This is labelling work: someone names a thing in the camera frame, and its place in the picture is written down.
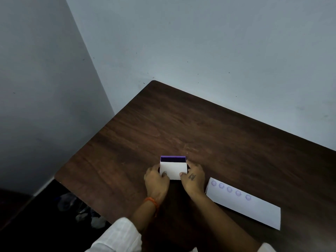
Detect person's left hand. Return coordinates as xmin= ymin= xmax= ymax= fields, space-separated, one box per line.
xmin=144 ymin=165 xmax=171 ymax=203

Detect person's right hand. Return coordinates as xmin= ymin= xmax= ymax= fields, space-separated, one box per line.
xmin=180 ymin=159 xmax=206 ymax=197

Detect purple and white ink pad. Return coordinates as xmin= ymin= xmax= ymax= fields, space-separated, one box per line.
xmin=160 ymin=155 xmax=187 ymax=181

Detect person's right forearm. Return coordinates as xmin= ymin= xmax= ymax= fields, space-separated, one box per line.
xmin=187 ymin=192 xmax=262 ymax=252

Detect person's left forearm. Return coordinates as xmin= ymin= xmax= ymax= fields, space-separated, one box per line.
xmin=130 ymin=198 xmax=168 ymax=234

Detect orange thread wristband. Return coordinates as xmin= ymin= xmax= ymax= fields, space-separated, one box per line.
xmin=144 ymin=197 xmax=160 ymax=218

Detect white paper strip with stamps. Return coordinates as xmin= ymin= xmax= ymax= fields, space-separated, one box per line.
xmin=205 ymin=177 xmax=281 ymax=231

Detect white shirt sleeve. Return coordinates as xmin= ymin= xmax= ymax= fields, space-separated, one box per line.
xmin=258 ymin=242 xmax=277 ymax=252
xmin=84 ymin=217 xmax=143 ymax=252

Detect crumpled clear plastic bags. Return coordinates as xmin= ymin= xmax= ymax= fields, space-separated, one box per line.
xmin=56 ymin=192 xmax=107 ymax=229

